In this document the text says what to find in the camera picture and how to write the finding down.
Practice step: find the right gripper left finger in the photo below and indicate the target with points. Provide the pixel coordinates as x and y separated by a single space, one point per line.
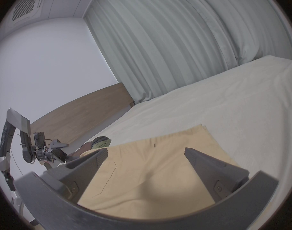
83 171

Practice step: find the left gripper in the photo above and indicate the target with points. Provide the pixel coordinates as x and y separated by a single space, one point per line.
45 154

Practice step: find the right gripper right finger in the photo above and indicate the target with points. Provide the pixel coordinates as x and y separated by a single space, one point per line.
213 174

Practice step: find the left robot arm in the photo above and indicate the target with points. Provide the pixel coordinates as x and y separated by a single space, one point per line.
17 120

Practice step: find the bed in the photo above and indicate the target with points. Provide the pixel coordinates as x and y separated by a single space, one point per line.
208 99

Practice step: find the brown garment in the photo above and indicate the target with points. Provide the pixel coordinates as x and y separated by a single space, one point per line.
86 148

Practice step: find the green garment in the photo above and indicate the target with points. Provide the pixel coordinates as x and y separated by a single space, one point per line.
101 142

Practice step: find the pale grey-green curtain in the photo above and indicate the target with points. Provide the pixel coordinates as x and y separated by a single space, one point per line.
244 20
155 39

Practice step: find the white ceiling air conditioner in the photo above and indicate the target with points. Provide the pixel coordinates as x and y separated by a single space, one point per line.
26 3

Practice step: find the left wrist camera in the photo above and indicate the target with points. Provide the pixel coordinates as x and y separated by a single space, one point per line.
39 140

